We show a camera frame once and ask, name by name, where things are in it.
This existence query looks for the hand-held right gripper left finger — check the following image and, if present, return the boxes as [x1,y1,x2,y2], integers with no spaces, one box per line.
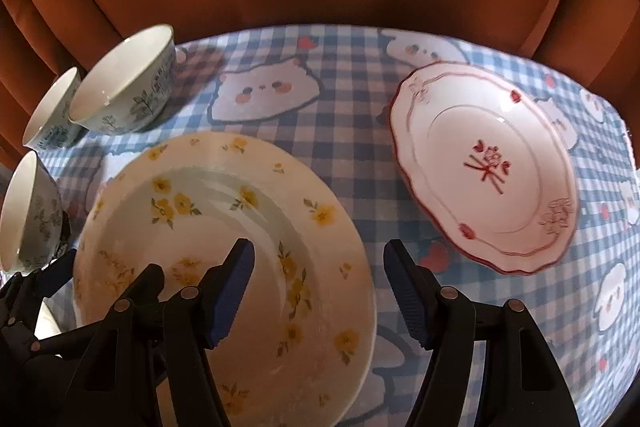
[55,238,256,427]

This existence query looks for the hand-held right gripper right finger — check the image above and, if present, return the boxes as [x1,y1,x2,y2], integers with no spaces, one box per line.
[382,238,581,427]

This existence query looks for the yellow flower white plate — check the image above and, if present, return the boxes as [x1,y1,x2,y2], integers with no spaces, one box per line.
[72,132,377,427]

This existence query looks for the red trim white plate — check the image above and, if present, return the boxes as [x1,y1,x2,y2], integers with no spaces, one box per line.
[389,62,581,277]

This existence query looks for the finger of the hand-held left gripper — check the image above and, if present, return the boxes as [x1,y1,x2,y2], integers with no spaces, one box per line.
[0,248,79,360]

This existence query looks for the blue checkered printed tablecloth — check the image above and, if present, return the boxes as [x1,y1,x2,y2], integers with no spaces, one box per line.
[37,24,640,427]

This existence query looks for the blue leaf print bowl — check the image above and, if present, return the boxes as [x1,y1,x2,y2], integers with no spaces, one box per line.
[68,24,177,136]
[0,151,65,273]
[22,68,83,151]

